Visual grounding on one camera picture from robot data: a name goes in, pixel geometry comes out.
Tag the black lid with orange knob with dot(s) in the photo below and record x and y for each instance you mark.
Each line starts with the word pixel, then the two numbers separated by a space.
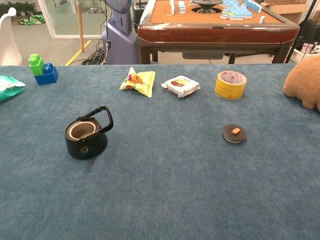
pixel 230 136

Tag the small black teapot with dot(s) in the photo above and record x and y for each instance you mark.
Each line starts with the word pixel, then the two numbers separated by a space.
pixel 86 147

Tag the white and red snack packet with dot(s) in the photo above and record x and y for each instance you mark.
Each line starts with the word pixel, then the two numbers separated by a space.
pixel 180 86

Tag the yellow snack packet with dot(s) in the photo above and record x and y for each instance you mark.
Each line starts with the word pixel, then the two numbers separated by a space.
pixel 140 82

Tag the blue table cloth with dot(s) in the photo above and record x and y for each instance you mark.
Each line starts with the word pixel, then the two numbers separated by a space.
pixel 160 187

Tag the yellow tape roll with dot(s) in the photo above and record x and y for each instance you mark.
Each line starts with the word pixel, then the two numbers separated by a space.
pixel 225 91

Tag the brown mahjong table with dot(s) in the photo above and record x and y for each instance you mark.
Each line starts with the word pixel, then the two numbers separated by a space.
pixel 212 32

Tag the blue toy building block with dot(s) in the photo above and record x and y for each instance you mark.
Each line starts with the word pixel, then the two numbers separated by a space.
pixel 48 76

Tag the wooden pole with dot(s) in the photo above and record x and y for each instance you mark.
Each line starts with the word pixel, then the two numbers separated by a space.
pixel 80 25

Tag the green toy building block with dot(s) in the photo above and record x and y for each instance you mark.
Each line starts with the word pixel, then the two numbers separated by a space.
pixel 36 67

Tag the white and blue mahjong tile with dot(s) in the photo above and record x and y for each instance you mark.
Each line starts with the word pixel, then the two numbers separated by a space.
pixel 262 19

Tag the black tripod stand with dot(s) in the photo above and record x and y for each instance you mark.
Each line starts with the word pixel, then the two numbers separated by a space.
pixel 291 50

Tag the brown plush toy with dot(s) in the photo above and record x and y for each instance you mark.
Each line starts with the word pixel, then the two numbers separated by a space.
pixel 305 80

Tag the teal snack bag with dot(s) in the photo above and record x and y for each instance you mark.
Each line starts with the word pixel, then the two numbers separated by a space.
pixel 7 87

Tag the green plastic bag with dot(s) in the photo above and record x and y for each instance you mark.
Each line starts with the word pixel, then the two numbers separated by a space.
pixel 32 20

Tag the white printed carton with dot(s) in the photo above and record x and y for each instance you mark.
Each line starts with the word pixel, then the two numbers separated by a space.
pixel 308 48

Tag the cardboard box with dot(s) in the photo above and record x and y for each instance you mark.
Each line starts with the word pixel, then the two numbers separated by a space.
pixel 287 10

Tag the white chair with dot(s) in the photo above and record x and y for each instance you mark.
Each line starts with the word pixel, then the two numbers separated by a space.
pixel 8 45

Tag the green potted plants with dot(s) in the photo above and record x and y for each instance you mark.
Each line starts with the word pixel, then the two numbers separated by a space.
pixel 17 7

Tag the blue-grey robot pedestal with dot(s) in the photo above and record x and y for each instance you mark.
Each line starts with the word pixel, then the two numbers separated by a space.
pixel 120 42

